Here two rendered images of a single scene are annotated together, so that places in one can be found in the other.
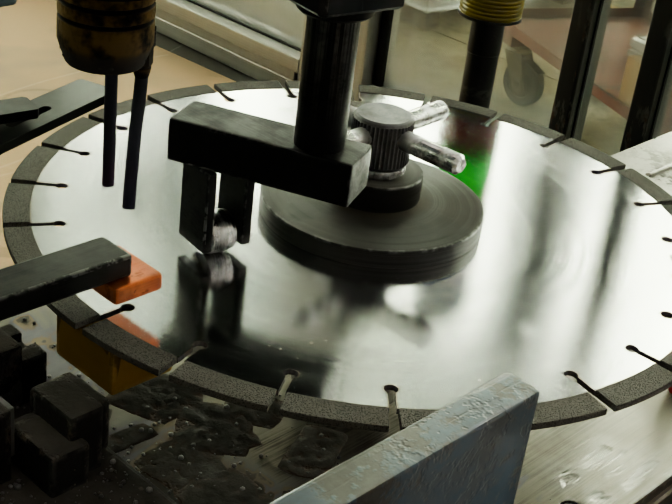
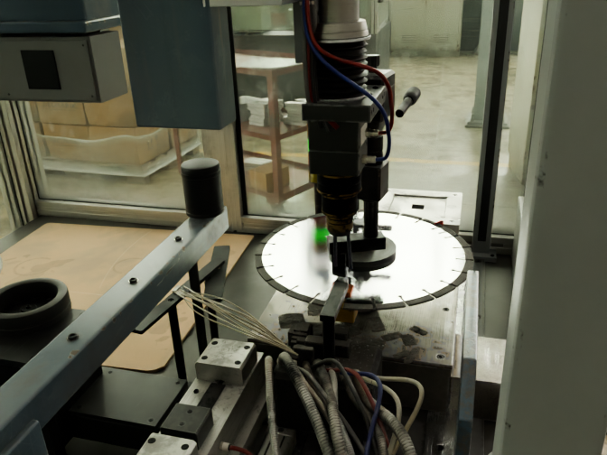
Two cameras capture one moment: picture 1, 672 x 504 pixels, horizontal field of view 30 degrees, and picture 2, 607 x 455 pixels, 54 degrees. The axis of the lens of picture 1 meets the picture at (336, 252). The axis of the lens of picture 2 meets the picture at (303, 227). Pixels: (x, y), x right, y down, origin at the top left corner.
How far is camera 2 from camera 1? 50 cm
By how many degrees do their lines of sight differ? 22
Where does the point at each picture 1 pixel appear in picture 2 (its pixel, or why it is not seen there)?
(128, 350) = (360, 307)
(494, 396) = (472, 275)
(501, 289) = (415, 256)
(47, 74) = (117, 254)
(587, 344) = (447, 262)
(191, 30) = (154, 218)
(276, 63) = not seen: hidden behind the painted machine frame
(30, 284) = (340, 298)
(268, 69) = not seen: hidden behind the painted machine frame
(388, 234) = (379, 254)
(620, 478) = (448, 297)
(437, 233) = (389, 248)
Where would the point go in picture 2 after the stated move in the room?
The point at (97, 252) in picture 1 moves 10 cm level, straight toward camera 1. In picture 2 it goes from (340, 284) to (393, 315)
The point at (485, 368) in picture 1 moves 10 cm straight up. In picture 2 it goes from (435, 276) to (439, 215)
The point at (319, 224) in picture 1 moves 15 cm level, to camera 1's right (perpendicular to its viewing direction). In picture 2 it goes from (361, 258) to (439, 237)
